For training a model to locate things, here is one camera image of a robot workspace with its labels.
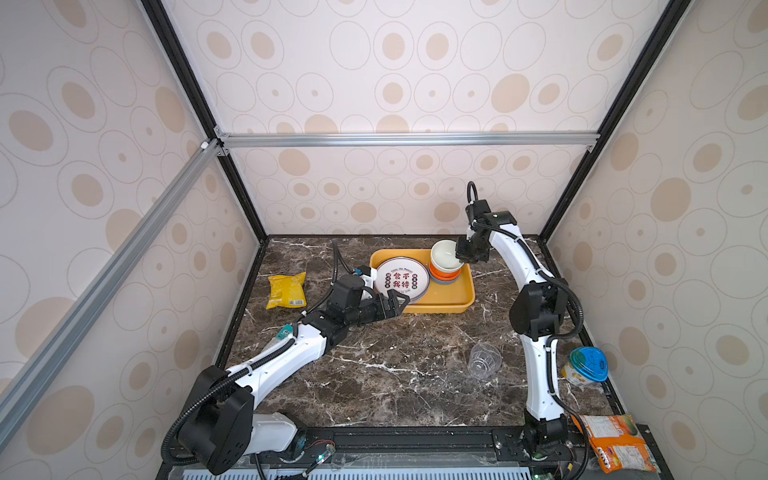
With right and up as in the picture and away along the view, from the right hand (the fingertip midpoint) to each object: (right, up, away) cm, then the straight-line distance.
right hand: (461, 256), depth 98 cm
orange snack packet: (+31, -46, -27) cm, 62 cm away
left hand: (-19, -12, -21) cm, 31 cm away
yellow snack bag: (-58, -12, +2) cm, 59 cm away
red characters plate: (-19, -6, +7) cm, 21 cm away
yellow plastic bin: (-7, -14, +3) cm, 16 cm away
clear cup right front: (+6, -32, -7) cm, 33 cm away
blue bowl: (-5, -9, +4) cm, 11 cm away
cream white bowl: (-6, 0, +1) cm, 6 cm away
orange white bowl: (-4, -7, +4) cm, 9 cm away
